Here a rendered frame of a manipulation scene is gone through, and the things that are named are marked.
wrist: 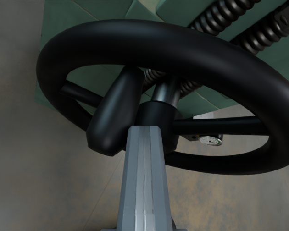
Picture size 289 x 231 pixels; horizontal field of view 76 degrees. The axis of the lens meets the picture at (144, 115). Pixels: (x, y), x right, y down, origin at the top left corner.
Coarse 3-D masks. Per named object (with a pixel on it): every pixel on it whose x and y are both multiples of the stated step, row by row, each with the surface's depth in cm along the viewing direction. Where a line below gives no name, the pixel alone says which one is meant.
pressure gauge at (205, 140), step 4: (200, 136) 50; (204, 136) 48; (208, 136) 48; (212, 136) 48; (216, 136) 48; (220, 136) 48; (200, 140) 52; (204, 140) 51; (208, 140) 50; (212, 140) 49; (216, 140) 49; (220, 140) 48; (208, 144) 53; (212, 144) 52; (216, 144) 51; (220, 144) 50
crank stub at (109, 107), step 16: (128, 80) 11; (112, 96) 11; (128, 96) 11; (96, 112) 10; (112, 112) 10; (128, 112) 11; (96, 128) 10; (112, 128) 10; (128, 128) 10; (96, 144) 10; (112, 144) 10
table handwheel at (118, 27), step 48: (48, 48) 14; (96, 48) 11; (144, 48) 10; (192, 48) 10; (240, 48) 10; (48, 96) 21; (96, 96) 21; (240, 96) 11; (288, 96) 11; (288, 144) 14
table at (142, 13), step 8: (136, 0) 18; (144, 0) 18; (152, 0) 19; (136, 8) 19; (144, 8) 18; (152, 8) 19; (128, 16) 20; (136, 16) 19; (144, 16) 19; (152, 16) 19; (280, 72) 31; (288, 72) 31; (288, 80) 32; (224, 96) 26
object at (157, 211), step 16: (144, 128) 10; (144, 144) 9; (160, 144) 9; (144, 160) 8; (160, 160) 8; (144, 176) 7; (160, 176) 7; (144, 192) 7; (160, 192) 7; (144, 208) 6; (160, 208) 6; (144, 224) 6; (160, 224) 6
